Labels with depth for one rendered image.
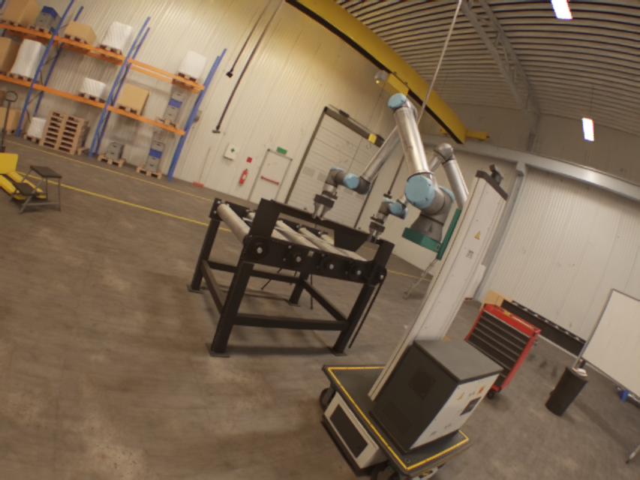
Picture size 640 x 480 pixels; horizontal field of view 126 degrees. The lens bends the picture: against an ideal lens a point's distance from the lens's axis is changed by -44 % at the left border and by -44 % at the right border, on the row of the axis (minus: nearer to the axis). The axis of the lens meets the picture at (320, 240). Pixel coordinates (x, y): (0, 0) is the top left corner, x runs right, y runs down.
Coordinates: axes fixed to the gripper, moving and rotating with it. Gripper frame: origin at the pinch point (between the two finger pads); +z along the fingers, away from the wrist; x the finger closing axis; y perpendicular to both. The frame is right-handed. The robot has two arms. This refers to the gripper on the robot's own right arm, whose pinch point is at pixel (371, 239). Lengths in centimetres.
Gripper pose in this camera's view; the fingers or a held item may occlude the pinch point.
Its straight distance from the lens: 227.5
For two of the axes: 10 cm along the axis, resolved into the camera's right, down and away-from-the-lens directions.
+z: -3.8, 9.1, 1.5
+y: 5.2, 3.5, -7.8
